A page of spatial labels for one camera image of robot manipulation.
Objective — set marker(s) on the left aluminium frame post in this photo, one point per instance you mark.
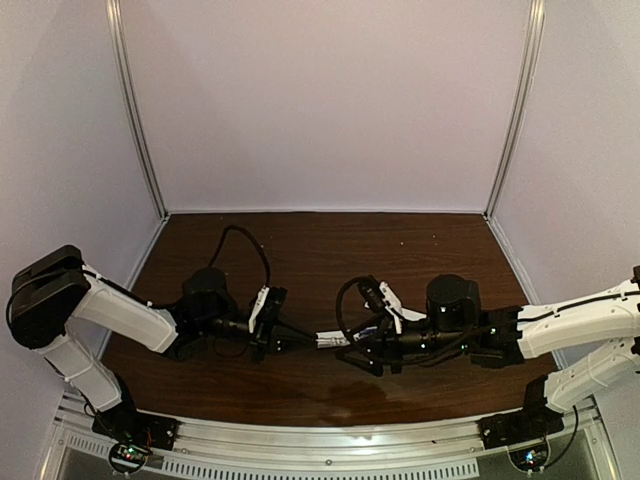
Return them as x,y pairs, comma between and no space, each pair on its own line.
132,109

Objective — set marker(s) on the aluminium frame post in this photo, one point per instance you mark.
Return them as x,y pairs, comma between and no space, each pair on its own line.
530,57
132,109

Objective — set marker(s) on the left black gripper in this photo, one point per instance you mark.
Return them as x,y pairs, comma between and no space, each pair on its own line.
258,350

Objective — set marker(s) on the right aluminium frame post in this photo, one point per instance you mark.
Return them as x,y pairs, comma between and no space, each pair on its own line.
530,57

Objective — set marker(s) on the white remote back cover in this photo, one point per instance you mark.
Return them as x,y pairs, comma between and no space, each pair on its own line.
411,315

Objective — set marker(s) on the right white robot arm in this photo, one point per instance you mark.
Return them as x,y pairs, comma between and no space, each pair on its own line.
457,325

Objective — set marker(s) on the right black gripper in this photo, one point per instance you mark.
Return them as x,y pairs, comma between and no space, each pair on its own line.
388,340

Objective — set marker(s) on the front aluminium rail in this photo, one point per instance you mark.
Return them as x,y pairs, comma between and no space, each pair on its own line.
450,449

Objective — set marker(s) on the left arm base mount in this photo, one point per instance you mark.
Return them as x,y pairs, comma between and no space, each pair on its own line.
136,438

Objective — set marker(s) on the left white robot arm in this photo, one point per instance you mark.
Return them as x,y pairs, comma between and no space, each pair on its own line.
60,287

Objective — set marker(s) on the white remote control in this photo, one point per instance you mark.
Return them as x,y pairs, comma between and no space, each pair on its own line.
336,339

